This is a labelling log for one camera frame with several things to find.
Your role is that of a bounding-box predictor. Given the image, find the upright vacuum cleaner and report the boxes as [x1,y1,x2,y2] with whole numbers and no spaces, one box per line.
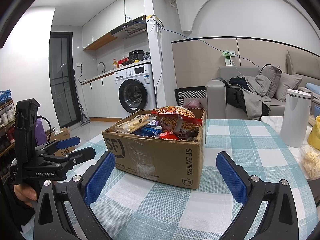
[72,69,89,127]

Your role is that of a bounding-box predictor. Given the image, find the orange white spicy strips bag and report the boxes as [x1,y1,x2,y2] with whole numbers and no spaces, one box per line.
[151,106,203,138]

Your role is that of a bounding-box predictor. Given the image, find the red cookie packet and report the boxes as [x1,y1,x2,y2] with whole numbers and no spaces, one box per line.
[159,131,179,140]

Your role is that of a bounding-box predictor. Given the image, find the person's left hand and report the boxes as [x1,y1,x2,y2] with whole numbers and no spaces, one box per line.
[14,180,38,208]

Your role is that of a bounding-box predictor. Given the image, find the grey backpack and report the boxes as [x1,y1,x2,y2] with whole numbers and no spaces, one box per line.
[259,64,282,98]

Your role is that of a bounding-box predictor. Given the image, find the silver range hood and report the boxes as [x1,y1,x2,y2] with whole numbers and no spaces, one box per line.
[110,15,147,39]

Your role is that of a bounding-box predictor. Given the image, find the pink plastic bag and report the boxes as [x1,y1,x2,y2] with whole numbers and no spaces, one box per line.
[183,99,202,109]

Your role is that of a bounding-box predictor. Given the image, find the black white patterned basket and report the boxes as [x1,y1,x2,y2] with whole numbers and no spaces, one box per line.
[174,86,207,107]

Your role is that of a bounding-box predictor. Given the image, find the white cylindrical canister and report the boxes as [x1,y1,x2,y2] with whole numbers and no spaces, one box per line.
[279,89,313,148]

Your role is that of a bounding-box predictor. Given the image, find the pile of dark grey clothes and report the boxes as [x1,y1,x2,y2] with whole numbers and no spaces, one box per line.
[224,74,272,120]

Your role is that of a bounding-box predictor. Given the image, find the small printed cardboard box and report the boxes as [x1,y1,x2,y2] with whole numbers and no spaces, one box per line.
[45,126,73,155]

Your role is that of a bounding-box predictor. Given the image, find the white marble side table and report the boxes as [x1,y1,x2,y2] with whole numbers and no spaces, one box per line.
[260,115,320,180]

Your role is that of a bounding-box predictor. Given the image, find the grey sofa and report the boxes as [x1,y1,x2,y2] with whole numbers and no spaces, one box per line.
[205,50,320,120]

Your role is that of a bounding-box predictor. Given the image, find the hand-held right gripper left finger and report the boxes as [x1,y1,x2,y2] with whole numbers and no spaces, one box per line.
[34,151,117,240]

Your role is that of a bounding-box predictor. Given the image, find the blue cable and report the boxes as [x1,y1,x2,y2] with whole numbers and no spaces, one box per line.
[125,16,260,68]

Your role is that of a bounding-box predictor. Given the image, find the yellow white snack packet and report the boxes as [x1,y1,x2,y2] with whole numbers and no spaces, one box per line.
[114,114,153,133]

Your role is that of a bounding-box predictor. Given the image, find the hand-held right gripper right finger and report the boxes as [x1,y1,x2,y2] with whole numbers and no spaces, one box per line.
[216,151,299,240]

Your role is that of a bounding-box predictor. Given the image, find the clear plastic food container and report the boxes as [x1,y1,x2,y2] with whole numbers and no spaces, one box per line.
[299,144,320,180]

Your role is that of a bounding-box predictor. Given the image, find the black rice cooker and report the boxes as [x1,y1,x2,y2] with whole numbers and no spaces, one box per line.
[129,50,145,62]

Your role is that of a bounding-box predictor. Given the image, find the grey sofa cushion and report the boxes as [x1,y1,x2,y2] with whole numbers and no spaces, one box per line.
[275,72,302,102]

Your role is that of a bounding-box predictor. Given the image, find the yellow plastic bag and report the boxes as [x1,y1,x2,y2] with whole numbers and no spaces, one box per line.
[307,115,320,152]

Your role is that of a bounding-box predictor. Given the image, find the brown cardboard box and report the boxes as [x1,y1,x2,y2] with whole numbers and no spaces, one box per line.
[101,108,207,190]

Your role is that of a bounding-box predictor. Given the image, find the teal checkered tablecloth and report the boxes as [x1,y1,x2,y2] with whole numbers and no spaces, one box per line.
[20,119,309,240]

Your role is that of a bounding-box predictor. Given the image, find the white kitchen base cabinets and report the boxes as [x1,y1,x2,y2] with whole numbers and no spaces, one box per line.
[81,71,123,120]

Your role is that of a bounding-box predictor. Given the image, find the light blue pillow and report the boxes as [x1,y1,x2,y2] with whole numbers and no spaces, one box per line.
[305,82,320,93]

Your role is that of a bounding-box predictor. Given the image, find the white router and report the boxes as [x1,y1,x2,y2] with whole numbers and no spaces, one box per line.
[146,14,164,28]

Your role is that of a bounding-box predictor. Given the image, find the blue cookie packet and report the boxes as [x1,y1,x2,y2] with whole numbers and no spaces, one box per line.
[134,125,163,137]

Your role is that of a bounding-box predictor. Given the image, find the blue shoes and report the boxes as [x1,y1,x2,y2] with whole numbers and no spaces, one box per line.
[0,89,12,105]

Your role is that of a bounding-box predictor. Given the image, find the white wall cabinets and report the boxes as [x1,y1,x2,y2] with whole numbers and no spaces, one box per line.
[82,0,147,51]

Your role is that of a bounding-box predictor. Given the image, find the purple bag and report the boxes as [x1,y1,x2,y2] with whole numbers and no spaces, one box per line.
[35,117,49,147]

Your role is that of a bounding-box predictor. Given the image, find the white green wall panel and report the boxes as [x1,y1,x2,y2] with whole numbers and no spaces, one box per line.
[222,50,237,67]

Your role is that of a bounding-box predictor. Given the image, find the dark glass door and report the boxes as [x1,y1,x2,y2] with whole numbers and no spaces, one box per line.
[48,32,77,128]

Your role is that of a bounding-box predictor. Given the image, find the white washing machine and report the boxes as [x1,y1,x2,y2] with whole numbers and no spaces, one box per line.
[114,64,153,114]

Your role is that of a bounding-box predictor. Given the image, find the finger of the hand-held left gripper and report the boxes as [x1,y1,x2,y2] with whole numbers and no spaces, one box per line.
[36,137,80,154]
[40,147,97,170]

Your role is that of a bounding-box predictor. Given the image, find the shoe rack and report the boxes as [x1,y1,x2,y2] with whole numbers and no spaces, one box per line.
[0,90,17,170]

